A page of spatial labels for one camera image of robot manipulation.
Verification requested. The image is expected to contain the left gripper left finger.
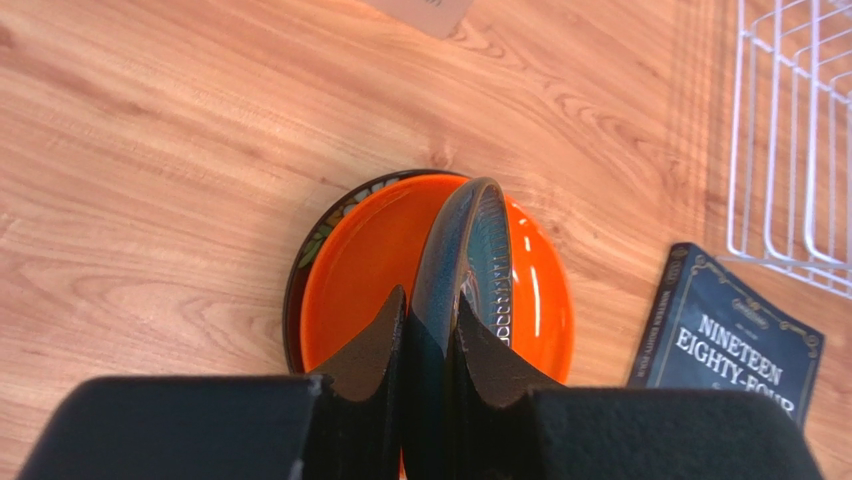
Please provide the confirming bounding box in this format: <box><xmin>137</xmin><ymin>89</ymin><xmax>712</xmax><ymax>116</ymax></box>
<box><xmin>20</xmin><ymin>287</ymin><xmax>406</xmax><ymax>479</ymax></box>

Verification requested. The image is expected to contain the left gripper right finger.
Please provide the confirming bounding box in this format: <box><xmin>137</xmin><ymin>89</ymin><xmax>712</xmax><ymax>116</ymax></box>
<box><xmin>449</xmin><ymin>301</ymin><xmax>822</xmax><ymax>479</ymax></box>

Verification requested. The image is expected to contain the red floral plate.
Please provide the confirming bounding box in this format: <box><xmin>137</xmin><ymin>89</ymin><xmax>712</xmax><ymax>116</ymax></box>
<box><xmin>281</xmin><ymin>169</ymin><xmax>468</xmax><ymax>374</ymax></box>

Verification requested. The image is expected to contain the dark grey plate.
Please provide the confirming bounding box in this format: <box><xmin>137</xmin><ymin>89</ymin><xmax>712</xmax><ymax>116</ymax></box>
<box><xmin>402</xmin><ymin>177</ymin><xmax>512</xmax><ymax>479</ymax></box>

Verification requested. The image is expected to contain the orange plate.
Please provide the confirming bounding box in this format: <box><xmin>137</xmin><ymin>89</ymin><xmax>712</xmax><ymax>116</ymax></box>
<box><xmin>300</xmin><ymin>175</ymin><xmax>574</xmax><ymax>382</ymax></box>

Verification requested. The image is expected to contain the Nineteen Eighty-Four book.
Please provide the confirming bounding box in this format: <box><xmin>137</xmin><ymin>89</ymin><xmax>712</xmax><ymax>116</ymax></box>
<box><xmin>627</xmin><ymin>242</ymin><xmax>825</xmax><ymax>427</ymax></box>

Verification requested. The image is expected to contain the white wire dish rack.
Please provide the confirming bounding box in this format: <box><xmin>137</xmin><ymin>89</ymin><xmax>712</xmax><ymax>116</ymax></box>
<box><xmin>725</xmin><ymin>1</ymin><xmax>851</xmax><ymax>297</ymax></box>

